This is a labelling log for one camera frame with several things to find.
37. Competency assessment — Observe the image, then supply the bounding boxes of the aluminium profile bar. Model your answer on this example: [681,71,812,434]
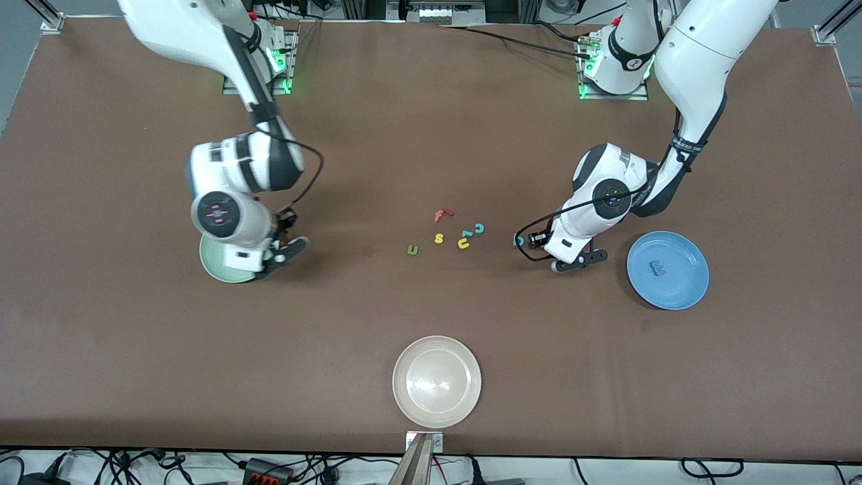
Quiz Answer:
[389,433,435,485]

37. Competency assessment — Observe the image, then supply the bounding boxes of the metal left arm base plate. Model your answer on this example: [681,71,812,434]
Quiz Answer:
[578,51,651,102]

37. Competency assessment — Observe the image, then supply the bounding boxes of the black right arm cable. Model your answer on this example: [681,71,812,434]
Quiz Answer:
[266,128,325,220]

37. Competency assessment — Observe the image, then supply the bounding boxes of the short black table cable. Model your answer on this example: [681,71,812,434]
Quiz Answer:
[535,20,593,42]

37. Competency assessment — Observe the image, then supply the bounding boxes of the cream plate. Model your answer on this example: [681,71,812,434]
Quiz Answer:
[393,335,482,429]

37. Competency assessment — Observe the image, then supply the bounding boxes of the blue plate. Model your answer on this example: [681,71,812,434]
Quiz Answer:
[626,231,710,311]

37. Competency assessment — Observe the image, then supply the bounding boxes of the looped black floor cable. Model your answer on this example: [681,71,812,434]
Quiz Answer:
[680,458,745,479]

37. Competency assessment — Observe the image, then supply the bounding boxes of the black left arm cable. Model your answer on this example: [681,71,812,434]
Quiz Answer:
[515,189,647,262]

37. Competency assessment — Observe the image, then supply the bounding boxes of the small metal bracket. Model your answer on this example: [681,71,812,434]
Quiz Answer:
[405,431,444,453]

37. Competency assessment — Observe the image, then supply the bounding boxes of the black red power strip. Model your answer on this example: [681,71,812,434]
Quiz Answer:
[244,458,294,484]

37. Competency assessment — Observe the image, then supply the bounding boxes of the green plate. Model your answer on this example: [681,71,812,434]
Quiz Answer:
[199,232,260,284]

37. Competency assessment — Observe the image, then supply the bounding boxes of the grey metal equipment box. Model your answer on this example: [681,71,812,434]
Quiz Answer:
[387,0,487,26]

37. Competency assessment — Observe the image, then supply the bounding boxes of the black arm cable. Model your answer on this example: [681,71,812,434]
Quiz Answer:
[266,128,325,220]
[515,189,647,262]

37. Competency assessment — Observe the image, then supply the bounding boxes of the long black table cable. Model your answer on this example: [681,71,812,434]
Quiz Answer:
[438,20,593,61]

